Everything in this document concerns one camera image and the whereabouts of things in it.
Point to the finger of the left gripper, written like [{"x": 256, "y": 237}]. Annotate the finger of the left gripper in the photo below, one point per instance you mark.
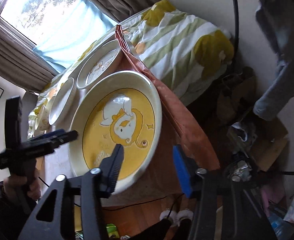
[
  {"x": 55, "y": 135},
  {"x": 50, "y": 141}
]

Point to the light blue sheer curtain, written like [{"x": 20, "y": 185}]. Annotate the light blue sheer curtain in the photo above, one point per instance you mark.
[{"x": 69, "y": 36}]

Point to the pink floral tablecloth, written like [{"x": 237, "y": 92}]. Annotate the pink floral tablecloth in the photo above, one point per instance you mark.
[{"x": 156, "y": 176}]

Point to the beige curtain left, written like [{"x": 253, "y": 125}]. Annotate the beige curtain left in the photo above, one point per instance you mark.
[{"x": 24, "y": 68}]

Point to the grey hanging garment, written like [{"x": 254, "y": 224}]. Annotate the grey hanging garment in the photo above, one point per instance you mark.
[{"x": 276, "y": 20}]

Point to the floral green white duvet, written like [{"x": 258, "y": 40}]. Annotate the floral green white duvet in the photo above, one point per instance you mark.
[{"x": 185, "y": 52}]

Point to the plain white plate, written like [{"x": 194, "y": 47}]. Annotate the plain white plate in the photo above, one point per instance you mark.
[{"x": 62, "y": 102}]

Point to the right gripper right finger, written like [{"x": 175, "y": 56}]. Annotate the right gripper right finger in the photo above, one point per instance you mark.
[{"x": 186, "y": 171}]

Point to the duck cartoon plate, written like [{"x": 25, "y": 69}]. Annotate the duck cartoon plate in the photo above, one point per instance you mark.
[{"x": 103, "y": 62}]

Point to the cream cartoon bowl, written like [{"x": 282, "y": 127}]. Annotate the cream cartoon bowl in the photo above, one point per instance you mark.
[{"x": 42, "y": 123}]

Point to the person's left hand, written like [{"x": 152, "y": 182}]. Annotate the person's left hand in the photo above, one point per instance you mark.
[{"x": 12, "y": 183}]

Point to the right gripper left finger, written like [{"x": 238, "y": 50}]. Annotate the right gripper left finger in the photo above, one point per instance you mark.
[{"x": 110, "y": 167}]

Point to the cardboard box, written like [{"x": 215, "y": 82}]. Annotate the cardboard box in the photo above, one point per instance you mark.
[{"x": 270, "y": 140}]

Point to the yellow cartoon plate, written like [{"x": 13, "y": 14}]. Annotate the yellow cartoon plate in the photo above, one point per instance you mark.
[{"x": 123, "y": 108}]

